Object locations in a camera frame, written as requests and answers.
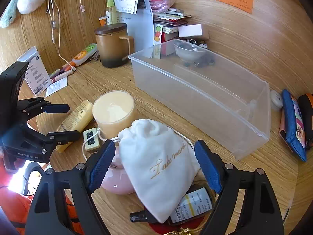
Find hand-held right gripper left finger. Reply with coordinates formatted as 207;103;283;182
25;139;116;235

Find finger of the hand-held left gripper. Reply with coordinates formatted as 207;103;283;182
27;127;81;157
18;97;70;123

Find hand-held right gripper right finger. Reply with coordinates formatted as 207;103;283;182
194;139;285;235

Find yellow cream tube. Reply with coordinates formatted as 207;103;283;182
54;99;94;153

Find pink round container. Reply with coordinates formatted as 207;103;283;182
99;147;136;195

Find mahjong tile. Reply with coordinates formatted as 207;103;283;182
83;128;102;151

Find brown spray bottle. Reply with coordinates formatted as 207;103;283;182
130;180;217;226

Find white drawstring pouch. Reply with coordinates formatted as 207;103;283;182
118;119;200;224

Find cream candle glass jar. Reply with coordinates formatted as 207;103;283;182
92;90;137;140

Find gold ornament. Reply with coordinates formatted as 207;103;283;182
175;227;195;235

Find clear plastic storage box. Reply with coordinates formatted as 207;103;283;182
128;39;271;161

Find red pouch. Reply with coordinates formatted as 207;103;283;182
147;218;206;235

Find wooden desktop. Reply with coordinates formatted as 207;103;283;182
18;24;300;235

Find small white paper label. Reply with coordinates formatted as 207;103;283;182
45;76;68;97

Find white printed package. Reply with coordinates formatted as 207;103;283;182
17;46;53;97

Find pink lip balm tube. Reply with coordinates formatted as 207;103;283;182
51;70;74;82

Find orange green glue bottle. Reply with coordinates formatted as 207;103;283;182
62;43;98;70

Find brown mug with lid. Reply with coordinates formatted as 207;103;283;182
94;23;134;68

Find orange clothing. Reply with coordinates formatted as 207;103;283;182
0;162;82;235

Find blue fabric pouch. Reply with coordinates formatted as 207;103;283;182
281;89;307;162

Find white round case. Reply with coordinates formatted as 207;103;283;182
270;90;283;108

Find green spray bottle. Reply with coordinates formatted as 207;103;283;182
106;0;118;26

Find black orange zip case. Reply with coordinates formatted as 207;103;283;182
298;93;313;150

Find white paper stand with notes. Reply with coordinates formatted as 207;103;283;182
115;0;154;55

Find small grey bowl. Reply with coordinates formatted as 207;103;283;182
174;39;208;63

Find pile of small trinkets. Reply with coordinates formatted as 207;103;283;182
184;38;209;49

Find fruit picture box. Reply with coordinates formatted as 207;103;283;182
154;23;163;46

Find printed white paper sheet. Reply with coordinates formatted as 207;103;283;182
108;0;140;15

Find red book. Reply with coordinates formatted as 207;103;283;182
161;32;179;55

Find white small box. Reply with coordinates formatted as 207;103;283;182
178;24;210;41

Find pink knitted item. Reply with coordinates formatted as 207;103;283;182
149;0;175;14

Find stack of books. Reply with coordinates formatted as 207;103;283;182
154;7;193;33

